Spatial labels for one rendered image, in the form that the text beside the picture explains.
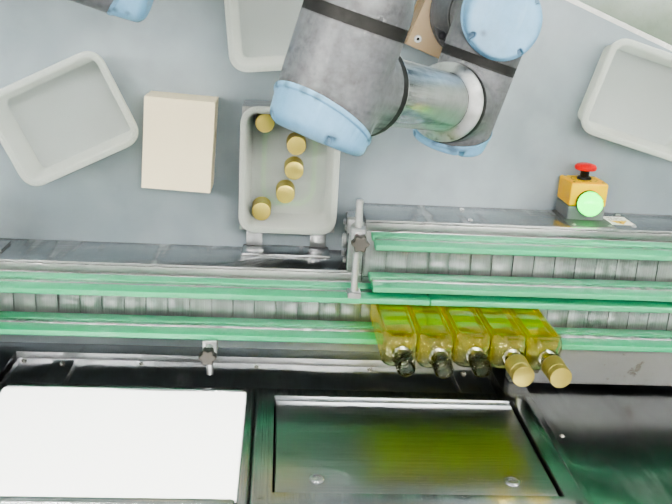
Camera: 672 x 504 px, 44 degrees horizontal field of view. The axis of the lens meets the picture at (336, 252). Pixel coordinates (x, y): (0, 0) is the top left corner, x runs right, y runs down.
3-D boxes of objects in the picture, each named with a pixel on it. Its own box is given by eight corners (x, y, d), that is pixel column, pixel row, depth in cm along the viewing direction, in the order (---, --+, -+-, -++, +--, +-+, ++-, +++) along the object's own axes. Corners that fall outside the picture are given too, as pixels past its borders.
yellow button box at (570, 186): (553, 209, 161) (566, 219, 154) (559, 171, 159) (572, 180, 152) (589, 210, 161) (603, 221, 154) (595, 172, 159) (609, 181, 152)
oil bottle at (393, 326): (369, 319, 152) (382, 371, 131) (371, 289, 150) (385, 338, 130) (400, 319, 152) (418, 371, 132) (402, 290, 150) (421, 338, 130)
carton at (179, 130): (147, 178, 154) (141, 187, 147) (150, 90, 150) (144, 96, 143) (213, 183, 156) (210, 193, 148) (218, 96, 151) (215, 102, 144)
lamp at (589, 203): (573, 213, 154) (579, 218, 151) (577, 189, 152) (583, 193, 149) (597, 214, 154) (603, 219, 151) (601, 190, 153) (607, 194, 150)
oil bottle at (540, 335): (495, 322, 153) (528, 374, 133) (499, 293, 152) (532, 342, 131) (526, 323, 154) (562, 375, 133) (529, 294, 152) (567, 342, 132)
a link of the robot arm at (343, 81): (527, 72, 130) (381, 21, 82) (490, 163, 134) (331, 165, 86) (458, 48, 134) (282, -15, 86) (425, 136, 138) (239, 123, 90)
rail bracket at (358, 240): (342, 281, 149) (347, 307, 137) (347, 189, 143) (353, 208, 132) (358, 282, 149) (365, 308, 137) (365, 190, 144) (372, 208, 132)
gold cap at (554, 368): (564, 355, 130) (574, 367, 125) (562, 375, 131) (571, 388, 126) (542, 355, 129) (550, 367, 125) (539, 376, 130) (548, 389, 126)
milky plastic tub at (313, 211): (240, 219, 157) (238, 232, 149) (243, 99, 151) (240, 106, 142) (332, 222, 159) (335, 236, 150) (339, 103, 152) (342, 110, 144)
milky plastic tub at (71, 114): (-8, 93, 150) (-25, 100, 141) (105, 41, 148) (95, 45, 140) (41, 180, 155) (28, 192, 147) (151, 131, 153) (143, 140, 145)
